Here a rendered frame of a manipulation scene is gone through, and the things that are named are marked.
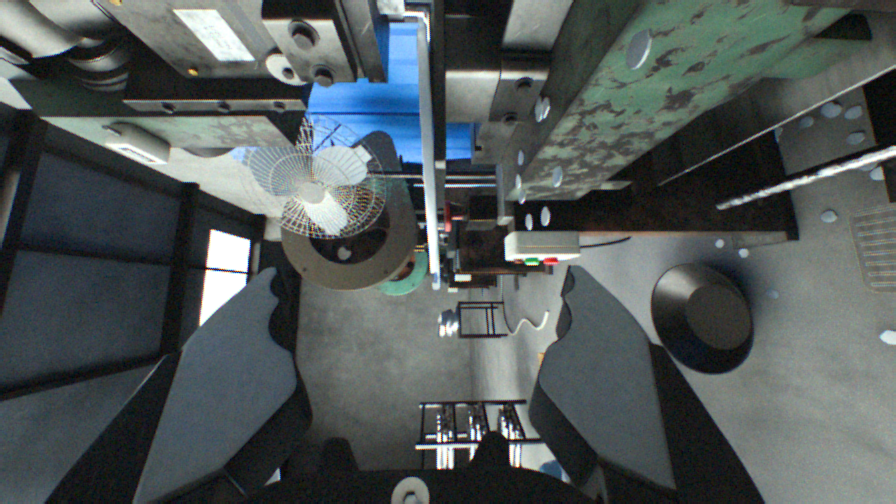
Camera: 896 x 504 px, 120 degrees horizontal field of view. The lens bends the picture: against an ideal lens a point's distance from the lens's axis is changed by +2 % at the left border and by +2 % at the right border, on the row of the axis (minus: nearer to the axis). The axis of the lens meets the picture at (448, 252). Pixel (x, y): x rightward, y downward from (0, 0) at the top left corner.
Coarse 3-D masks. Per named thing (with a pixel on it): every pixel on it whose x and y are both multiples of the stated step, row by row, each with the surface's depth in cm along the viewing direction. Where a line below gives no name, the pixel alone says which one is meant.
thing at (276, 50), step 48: (96, 0) 30; (144, 0) 30; (192, 0) 30; (240, 0) 30; (288, 0) 30; (336, 0) 30; (192, 48) 36; (240, 48) 36; (288, 48) 33; (336, 48) 33
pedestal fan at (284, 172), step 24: (312, 144) 108; (264, 168) 107; (288, 168) 109; (312, 168) 103; (336, 168) 111; (360, 168) 114; (480, 168) 129; (264, 192) 109; (288, 192) 112; (312, 192) 109; (360, 192) 114; (288, 216) 125; (312, 216) 127; (336, 216) 124
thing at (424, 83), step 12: (420, 12) 20; (420, 24) 27; (420, 36) 19; (420, 48) 18; (420, 60) 18; (420, 72) 18; (420, 84) 18; (420, 96) 18; (420, 108) 18; (420, 120) 18; (432, 132) 18; (432, 144) 18; (432, 156) 18; (432, 168) 18; (432, 180) 19; (432, 192) 19; (432, 204) 19; (432, 216) 20; (432, 228) 20; (432, 240) 21; (432, 252) 22; (432, 264) 23
